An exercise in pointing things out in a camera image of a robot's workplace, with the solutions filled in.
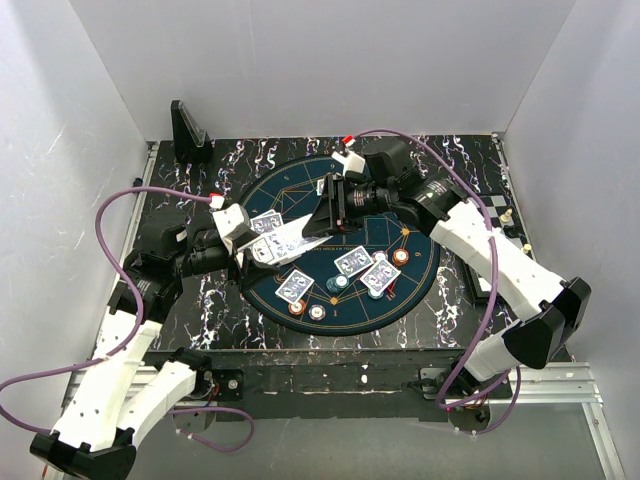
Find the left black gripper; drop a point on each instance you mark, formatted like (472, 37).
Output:
(254, 271)

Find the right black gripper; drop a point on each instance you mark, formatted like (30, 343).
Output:
(332, 215)

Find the blue card being drawn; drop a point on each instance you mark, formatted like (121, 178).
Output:
(288, 238)

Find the dealt blue playing card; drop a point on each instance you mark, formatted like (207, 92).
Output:
(266, 222)

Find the red yellow chip stack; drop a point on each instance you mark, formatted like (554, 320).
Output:
(297, 308)

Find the blue white chips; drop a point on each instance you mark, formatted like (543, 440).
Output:
(381, 257)

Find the green poker chip stack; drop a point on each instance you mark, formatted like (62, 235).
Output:
(337, 283)

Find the blue white chip stack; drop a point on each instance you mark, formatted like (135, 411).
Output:
(317, 312)

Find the red yellow chips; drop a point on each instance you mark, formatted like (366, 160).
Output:
(400, 257)

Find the red black triangle marker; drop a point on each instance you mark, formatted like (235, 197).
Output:
(390, 291)

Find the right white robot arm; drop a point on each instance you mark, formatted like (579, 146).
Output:
(549, 309)

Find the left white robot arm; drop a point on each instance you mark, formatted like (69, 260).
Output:
(98, 435)

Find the round blue poker mat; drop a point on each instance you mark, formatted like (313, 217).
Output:
(290, 189)

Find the black card shoe stand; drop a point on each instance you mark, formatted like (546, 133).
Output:
(192, 144)

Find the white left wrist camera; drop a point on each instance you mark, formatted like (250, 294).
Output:
(232, 223)

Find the aluminium frame rail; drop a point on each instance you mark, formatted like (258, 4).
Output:
(292, 385)

